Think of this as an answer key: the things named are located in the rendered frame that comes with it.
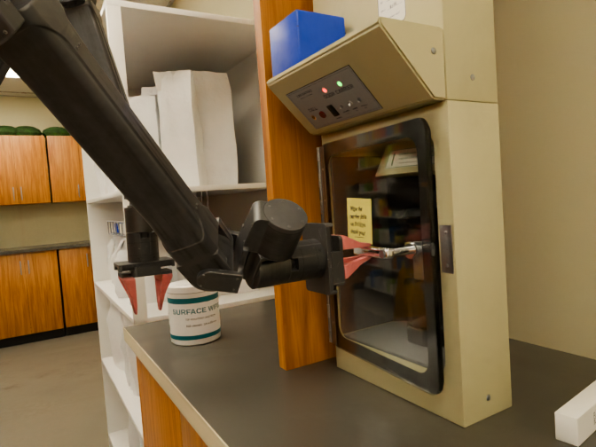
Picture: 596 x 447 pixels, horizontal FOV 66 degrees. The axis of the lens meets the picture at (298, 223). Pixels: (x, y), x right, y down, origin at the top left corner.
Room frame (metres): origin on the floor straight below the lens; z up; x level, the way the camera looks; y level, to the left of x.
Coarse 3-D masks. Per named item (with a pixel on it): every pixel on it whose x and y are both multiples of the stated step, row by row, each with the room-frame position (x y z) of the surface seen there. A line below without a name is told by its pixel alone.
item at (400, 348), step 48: (336, 144) 0.85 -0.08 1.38; (384, 144) 0.72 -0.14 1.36; (336, 192) 0.86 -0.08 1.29; (384, 192) 0.73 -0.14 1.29; (432, 192) 0.64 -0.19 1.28; (384, 240) 0.74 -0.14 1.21; (432, 240) 0.64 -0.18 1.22; (336, 288) 0.89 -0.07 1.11; (384, 288) 0.74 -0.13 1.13; (432, 288) 0.64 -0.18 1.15; (336, 336) 0.90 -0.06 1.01; (384, 336) 0.75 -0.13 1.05; (432, 336) 0.65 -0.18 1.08; (432, 384) 0.65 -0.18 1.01
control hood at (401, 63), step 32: (352, 32) 0.64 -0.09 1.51; (384, 32) 0.60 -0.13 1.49; (416, 32) 0.62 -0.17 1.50; (320, 64) 0.72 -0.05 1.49; (352, 64) 0.68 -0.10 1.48; (384, 64) 0.64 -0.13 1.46; (416, 64) 0.62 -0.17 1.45; (384, 96) 0.69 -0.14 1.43; (416, 96) 0.65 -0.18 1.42; (320, 128) 0.87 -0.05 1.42
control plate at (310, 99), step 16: (320, 80) 0.75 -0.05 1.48; (336, 80) 0.73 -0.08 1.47; (352, 80) 0.71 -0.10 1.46; (288, 96) 0.85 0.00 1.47; (304, 96) 0.82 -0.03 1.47; (320, 96) 0.79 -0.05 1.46; (336, 96) 0.76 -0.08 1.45; (352, 96) 0.74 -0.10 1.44; (368, 96) 0.71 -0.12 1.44; (304, 112) 0.86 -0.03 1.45; (352, 112) 0.77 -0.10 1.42; (368, 112) 0.74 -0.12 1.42
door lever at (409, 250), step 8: (360, 248) 0.71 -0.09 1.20; (368, 248) 0.69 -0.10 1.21; (376, 248) 0.67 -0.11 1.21; (384, 248) 0.66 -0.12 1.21; (392, 248) 0.66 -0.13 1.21; (400, 248) 0.67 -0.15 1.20; (408, 248) 0.67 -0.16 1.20; (368, 256) 0.69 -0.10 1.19; (376, 256) 0.67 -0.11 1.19; (384, 256) 0.65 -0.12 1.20; (392, 256) 0.65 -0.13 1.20; (408, 256) 0.68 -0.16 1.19
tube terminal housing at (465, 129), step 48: (336, 0) 0.86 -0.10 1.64; (432, 0) 0.66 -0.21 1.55; (480, 0) 0.69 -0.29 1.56; (480, 48) 0.69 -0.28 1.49; (480, 96) 0.68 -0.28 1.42; (480, 144) 0.68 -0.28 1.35; (480, 192) 0.68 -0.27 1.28; (480, 240) 0.68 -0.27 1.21; (480, 288) 0.67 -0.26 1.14; (480, 336) 0.67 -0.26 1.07; (384, 384) 0.80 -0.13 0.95; (480, 384) 0.67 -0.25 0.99
